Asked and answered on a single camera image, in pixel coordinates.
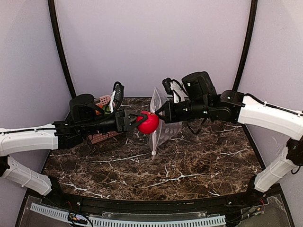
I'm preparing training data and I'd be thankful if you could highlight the red toy food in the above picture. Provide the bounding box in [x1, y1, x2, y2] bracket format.
[137, 111, 160, 134]

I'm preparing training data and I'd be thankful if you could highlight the clear zip top bag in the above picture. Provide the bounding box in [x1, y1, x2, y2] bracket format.
[149, 87, 182, 160]

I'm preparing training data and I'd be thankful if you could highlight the green toy vegetable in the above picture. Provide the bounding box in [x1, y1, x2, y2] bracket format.
[101, 105, 112, 115]

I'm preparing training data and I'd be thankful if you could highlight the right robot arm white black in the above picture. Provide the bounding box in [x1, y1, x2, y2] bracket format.
[156, 71, 303, 193]

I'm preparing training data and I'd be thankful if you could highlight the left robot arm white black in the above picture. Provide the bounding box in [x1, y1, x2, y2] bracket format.
[0, 94, 148, 196]

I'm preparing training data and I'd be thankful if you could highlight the pink plastic basket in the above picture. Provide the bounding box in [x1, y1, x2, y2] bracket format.
[88, 95, 120, 144]

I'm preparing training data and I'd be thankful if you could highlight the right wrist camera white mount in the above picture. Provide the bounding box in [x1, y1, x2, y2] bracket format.
[162, 78, 188, 104]

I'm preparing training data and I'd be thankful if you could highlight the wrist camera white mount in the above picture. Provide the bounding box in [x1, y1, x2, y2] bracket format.
[162, 78, 188, 104]
[109, 81, 124, 113]

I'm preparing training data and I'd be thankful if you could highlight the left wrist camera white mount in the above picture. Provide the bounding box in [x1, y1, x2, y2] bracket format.
[109, 81, 124, 113]

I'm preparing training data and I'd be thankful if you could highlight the black front rail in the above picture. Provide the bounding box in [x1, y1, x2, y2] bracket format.
[43, 192, 261, 215]

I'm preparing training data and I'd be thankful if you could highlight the white slotted cable duct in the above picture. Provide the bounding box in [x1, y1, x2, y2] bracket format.
[30, 203, 227, 227]

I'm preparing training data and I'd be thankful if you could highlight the left black frame post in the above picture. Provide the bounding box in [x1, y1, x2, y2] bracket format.
[47, 0, 76, 98]

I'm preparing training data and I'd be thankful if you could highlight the black frame post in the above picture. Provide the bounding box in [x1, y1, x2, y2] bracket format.
[232, 0, 258, 91]
[47, 0, 76, 98]

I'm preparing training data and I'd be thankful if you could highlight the right black frame post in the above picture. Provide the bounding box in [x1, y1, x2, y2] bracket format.
[232, 0, 258, 91]

